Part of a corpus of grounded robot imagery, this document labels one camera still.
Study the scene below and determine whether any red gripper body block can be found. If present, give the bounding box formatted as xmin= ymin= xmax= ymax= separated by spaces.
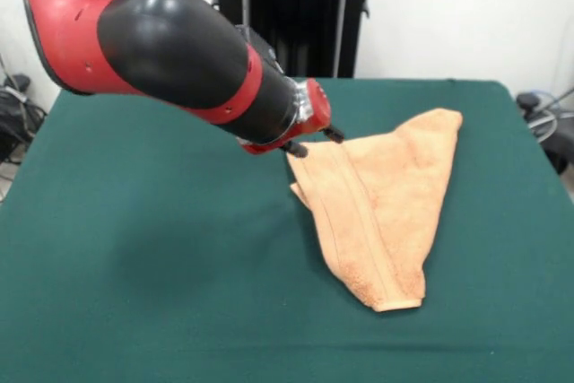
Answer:
xmin=240 ymin=77 xmax=334 ymax=157

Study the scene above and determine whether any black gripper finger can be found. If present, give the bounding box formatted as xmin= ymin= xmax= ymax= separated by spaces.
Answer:
xmin=282 ymin=140 xmax=310 ymax=160
xmin=321 ymin=126 xmax=346 ymax=144

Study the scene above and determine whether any tan terry towel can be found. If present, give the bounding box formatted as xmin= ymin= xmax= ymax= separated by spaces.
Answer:
xmin=286 ymin=108 xmax=464 ymax=313

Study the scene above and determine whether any dark green table cloth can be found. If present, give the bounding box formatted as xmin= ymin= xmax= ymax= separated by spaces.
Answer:
xmin=0 ymin=73 xmax=574 ymax=383

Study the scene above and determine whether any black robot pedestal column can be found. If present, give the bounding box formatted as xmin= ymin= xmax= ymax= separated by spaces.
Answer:
xmin=208 ymin=0 xmax=392 ymax=79

